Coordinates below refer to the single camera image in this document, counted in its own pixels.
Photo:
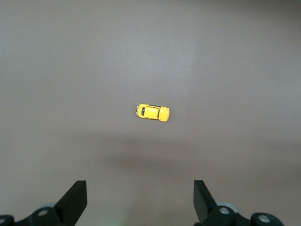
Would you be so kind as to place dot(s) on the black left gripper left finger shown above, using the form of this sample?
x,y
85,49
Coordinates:
x,y
73,202

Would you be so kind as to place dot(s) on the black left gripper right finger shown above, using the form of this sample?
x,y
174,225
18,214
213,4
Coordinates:
x,y
202,202

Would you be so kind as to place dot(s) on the yellow beetle toy car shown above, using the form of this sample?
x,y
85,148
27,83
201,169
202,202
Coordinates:
x,y
151,112

